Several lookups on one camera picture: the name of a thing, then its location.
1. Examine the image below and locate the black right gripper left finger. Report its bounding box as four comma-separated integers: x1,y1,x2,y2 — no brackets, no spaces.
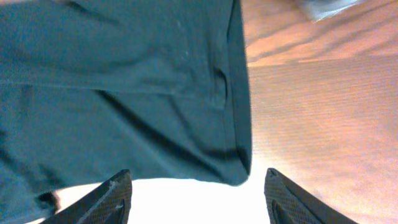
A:
40,169,132,224

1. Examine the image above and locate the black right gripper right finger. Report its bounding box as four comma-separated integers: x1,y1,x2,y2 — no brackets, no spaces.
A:
264,168,357,224

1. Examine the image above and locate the black t-shirt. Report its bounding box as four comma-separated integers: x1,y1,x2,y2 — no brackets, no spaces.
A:
1,0,252,223

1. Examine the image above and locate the white printed t-shirt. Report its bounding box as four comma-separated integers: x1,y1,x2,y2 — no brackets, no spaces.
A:
295,0,364,22

